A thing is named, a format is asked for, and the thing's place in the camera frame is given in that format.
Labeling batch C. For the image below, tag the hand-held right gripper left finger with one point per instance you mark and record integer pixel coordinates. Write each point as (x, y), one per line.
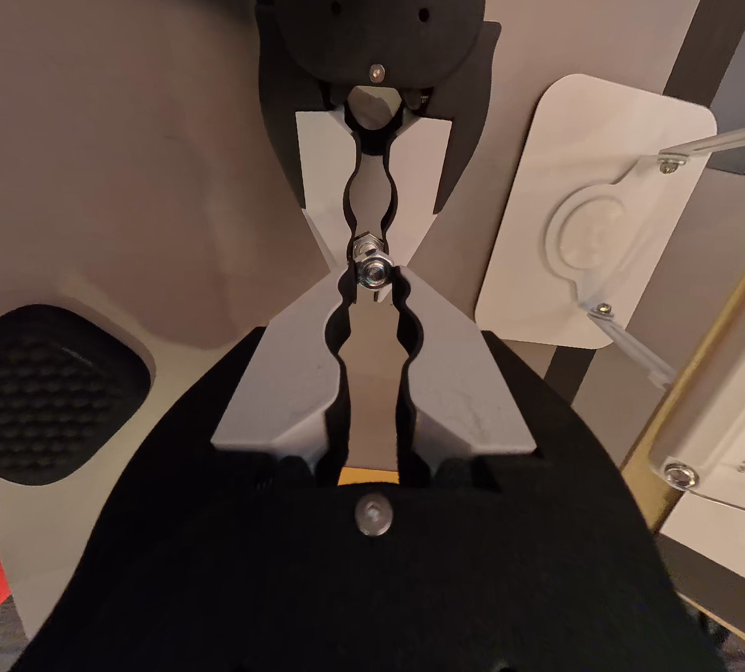
(285, 387)

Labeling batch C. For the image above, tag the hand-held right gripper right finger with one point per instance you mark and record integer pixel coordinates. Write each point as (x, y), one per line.
(465, 387)

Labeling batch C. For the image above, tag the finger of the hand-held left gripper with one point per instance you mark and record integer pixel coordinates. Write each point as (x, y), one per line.
(419, 177)
(323, 172)

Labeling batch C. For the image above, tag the silver hex nut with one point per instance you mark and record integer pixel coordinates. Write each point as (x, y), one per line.
(358, 241)

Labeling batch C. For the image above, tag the silver hex bolt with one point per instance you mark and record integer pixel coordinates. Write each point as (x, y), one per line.
(374, 273)

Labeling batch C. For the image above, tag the yellow plastic bin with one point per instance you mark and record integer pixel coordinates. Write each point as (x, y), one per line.
(369, 477)

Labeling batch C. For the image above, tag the white stand with wooden board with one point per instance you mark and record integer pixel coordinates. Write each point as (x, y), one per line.
(582, 131)

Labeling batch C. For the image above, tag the black dimpled wrist rest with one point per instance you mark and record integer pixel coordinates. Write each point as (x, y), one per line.
(64, 393)

